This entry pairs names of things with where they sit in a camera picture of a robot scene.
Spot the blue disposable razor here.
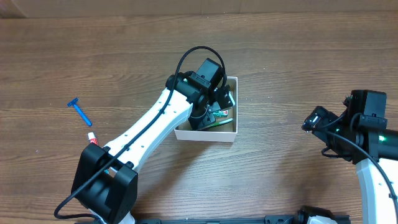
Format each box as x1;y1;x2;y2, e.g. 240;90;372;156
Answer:
67;98;92;126

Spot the red teal toothpaste tube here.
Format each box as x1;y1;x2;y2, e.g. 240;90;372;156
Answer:
87;131;110;175

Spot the right black cable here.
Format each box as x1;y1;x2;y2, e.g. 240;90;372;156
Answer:
310;111;398;215

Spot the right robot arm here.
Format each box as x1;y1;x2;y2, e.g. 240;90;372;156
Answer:
302;90;397;223

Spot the green white soap packet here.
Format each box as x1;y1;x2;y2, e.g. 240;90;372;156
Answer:
213;110;228;118

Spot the white cardboard box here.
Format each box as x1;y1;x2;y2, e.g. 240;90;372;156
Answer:
174;77;238;142

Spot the green white toothbrush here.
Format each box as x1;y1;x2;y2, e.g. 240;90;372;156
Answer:
202;118;233;130

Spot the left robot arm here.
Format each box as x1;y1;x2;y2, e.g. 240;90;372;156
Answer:
72;58;235;223

